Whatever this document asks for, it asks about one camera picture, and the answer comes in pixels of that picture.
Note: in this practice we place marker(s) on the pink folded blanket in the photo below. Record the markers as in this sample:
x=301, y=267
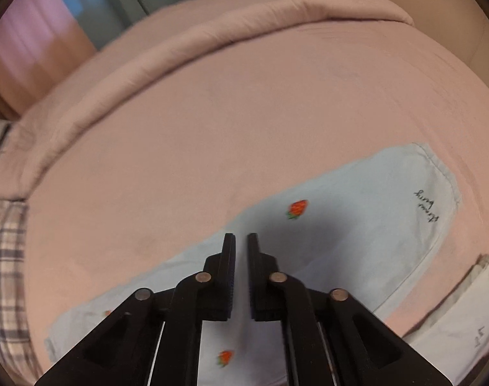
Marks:
x=156, y=64

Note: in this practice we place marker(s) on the pink bed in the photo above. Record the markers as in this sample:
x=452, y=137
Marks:
x=228, y=128

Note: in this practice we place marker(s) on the plaid cloth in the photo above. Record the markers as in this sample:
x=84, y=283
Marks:
x=5, y=273

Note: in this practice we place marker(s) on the pastel striped curtain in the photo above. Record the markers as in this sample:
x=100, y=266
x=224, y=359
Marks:
x=39, y=36

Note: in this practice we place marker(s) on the light blue pants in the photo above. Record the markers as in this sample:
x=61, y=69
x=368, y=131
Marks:
x=349, y=241

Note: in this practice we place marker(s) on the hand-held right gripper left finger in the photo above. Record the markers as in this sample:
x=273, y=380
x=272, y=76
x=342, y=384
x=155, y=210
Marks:
x=230, y=289

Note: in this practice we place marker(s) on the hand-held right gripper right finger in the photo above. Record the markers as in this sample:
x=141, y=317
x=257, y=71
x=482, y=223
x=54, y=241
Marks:
x=252, y=289

